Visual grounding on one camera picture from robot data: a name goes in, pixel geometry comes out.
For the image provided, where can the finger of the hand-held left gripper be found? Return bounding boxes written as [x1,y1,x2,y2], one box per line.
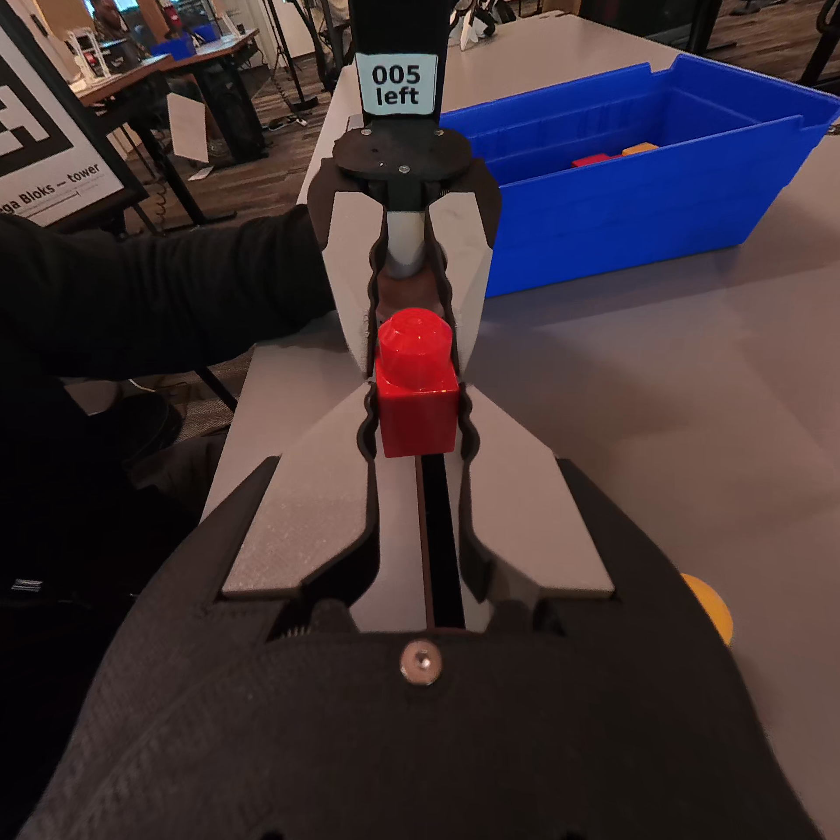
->
[325,190,385,380]
[427,193,494,370]

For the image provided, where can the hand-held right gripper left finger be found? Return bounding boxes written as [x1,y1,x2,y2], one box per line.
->
[222,382,383,618]

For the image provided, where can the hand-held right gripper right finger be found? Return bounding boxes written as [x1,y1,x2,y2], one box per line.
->
[458,382,616,621]

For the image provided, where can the red mega block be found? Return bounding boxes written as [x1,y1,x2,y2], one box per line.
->
[374,307,460,459]

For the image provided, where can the blue plastic storage bin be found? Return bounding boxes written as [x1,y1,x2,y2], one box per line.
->
[440,54,840,299]

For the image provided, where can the pile of blocks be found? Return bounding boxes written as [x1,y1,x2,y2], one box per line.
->
[571,141,660,169]

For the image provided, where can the yellow mega block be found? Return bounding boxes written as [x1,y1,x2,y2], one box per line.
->
[679,572,735,647]

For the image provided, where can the person's left forearm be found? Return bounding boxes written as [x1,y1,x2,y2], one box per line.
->
[0,203,337,382]

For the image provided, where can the wooden top desk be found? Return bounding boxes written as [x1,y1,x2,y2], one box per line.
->
[72,29,266,227]

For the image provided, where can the framed marker sign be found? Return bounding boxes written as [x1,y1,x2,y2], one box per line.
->
[0,7,148,231]

